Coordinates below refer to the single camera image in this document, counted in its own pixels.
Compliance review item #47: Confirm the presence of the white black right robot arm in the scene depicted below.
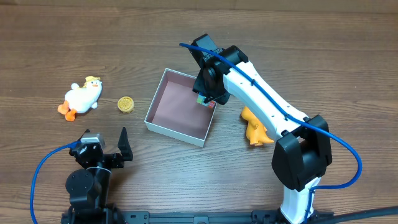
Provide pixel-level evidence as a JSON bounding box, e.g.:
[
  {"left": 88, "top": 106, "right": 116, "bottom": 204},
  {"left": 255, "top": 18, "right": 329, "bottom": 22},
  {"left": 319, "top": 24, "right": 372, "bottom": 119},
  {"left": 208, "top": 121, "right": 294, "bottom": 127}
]
[{"left": 187, "top": 34, "right": 332, "bottom": 223}]

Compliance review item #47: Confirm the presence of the right blue cable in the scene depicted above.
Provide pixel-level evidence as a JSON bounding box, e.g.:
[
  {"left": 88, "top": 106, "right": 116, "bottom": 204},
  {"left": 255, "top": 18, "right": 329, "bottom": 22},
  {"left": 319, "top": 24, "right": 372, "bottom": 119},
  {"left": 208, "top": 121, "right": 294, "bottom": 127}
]
[{"left": 178, "top": 42, "right": 363, "bottom": 224}]

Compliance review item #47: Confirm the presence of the left blue cable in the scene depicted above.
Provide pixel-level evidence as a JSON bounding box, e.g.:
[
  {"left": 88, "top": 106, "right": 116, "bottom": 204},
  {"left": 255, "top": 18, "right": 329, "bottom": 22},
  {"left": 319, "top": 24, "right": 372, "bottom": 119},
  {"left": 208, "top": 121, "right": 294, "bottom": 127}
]
[{"left": 29, "top": 140, "right": 82, "bottom": 224}]

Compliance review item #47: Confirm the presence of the orange dinosaur figure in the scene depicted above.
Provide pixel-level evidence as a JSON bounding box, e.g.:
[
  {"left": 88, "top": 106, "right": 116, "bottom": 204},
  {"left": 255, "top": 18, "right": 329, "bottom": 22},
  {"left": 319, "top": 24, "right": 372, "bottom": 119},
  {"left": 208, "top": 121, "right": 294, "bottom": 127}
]
[{"left": 241, "top": 106, "right": 274, "bottom": 146}]

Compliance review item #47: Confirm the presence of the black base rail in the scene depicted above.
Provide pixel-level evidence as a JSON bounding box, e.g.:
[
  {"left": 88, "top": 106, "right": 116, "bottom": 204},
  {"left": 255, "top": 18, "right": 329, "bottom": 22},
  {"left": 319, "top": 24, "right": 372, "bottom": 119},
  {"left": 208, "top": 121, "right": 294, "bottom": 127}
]
[{"left": 123, "top": 210, "right": 280, "bottom": 224}]

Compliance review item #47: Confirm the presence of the colourful puzzle cube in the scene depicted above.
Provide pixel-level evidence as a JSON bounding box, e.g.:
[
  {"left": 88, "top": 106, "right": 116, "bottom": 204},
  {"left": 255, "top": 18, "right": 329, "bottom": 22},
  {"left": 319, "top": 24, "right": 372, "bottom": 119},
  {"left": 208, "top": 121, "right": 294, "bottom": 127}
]
[{"left": 197, "top": 93, "right": 216, "bottom": 109}]

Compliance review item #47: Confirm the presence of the thick black cable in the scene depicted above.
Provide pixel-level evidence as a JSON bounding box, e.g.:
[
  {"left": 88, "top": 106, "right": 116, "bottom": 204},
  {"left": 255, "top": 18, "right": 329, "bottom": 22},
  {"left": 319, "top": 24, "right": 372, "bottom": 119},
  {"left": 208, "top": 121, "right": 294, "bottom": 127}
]
[{"left": 310, "top": 205, "right": 398, "bottom": 224}]

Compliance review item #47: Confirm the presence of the white plush duck toy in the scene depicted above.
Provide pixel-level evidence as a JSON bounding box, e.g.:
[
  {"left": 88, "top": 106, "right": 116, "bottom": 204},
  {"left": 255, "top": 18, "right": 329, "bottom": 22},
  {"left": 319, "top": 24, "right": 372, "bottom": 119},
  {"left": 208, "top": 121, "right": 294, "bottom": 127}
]
[{"left": 57, "top": 76, "right": 103, "bottom": 121}]

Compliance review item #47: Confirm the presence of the round yellow cookie toy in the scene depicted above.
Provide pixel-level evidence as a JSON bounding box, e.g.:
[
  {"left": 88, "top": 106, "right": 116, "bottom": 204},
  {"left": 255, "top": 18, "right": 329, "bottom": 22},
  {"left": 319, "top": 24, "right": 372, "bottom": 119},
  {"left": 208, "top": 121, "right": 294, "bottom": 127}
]
[{"left": 117, "top": 96, "right": 134, "bottom": 113}]

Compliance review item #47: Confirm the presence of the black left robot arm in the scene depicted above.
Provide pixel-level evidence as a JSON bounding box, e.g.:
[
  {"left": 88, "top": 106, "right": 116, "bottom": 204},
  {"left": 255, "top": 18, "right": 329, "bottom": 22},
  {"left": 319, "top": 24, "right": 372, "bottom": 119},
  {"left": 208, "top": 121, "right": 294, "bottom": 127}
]
[{"left": 61, "top": 128, "right": 133, "bottom": 224}]

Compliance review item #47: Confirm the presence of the white box pink interior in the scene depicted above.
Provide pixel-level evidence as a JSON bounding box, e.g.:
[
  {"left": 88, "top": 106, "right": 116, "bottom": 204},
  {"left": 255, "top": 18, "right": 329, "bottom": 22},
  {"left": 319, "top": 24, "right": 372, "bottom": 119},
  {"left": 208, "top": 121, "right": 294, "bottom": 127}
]
[{"left": 144, "top": 68, "right": 216, "bottom": 147}]

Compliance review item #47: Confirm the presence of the blue cable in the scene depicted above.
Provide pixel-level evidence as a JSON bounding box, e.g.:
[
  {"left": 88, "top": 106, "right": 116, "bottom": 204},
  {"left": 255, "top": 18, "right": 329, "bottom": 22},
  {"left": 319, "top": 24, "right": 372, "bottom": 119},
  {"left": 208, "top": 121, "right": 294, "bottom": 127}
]
[
  {"left": 29, "top": 140, "right": 82, "bottom": 224},
  {"left": 178, "top": 42, "right": 363, "bottom": 224}
]

